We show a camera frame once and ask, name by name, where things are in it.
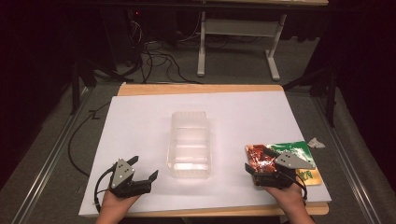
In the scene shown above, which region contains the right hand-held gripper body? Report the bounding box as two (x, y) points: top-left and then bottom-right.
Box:
(253, 151), (317, 190)

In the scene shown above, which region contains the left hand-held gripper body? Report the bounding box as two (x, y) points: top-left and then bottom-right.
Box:
(108, 158), (153, 199)

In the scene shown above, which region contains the red snack packet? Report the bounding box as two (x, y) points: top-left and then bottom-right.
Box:
(245, 143), (278, 175)

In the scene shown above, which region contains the clear plastic container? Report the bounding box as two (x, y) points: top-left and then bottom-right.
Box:
(166, 110), (213, 179)

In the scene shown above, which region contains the person's left hand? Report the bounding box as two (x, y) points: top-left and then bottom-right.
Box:
(97, 189), (141, 218)

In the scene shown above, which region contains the person's right hand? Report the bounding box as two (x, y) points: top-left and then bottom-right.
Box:
(264, 182), (311, 215)

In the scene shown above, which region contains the green snack packet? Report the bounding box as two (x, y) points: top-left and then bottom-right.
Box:
(266, 140), (318, 171)

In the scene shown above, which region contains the yellow snack packet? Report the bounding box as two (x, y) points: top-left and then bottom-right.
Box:
(294, 167), (323, 187)

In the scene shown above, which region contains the crumpled white paper scrap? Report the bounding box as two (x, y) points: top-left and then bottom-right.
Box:
(306, 137), (327, 149)

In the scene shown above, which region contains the large white paper sheet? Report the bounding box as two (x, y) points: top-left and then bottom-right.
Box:
(78, 91), (332, 217)

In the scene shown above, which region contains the black metal stand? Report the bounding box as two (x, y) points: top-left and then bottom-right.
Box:
(282, 65), (338, 129)
(69, 57), (98, 117)

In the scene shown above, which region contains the black computer tower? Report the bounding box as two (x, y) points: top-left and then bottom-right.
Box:
(123, 8), (148, 64)

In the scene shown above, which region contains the right hand-held gripper cable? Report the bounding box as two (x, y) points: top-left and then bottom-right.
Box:
(288, 172), (309, 202)

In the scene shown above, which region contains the hand-held gripper cable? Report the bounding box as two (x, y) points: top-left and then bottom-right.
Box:
(93, 163), (118, 215)
(288, 172), (309, 202)

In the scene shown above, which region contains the left hand-held gripper cable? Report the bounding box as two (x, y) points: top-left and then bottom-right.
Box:
(93, 163), (118, 215)

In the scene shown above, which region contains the metal floor rail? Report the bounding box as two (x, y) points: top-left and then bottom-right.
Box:
(312, 96), (379, 224)
(10, 87), (92, 224)

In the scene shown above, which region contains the black floor cable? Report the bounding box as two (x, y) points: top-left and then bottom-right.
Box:
(67, 102), (111, 178)

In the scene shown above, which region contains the tangle of black cables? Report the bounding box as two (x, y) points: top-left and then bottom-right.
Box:
(125, 18), (204, 86)

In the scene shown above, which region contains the white desk frame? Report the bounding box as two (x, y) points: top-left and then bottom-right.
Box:
(196, 10), (288, 82)

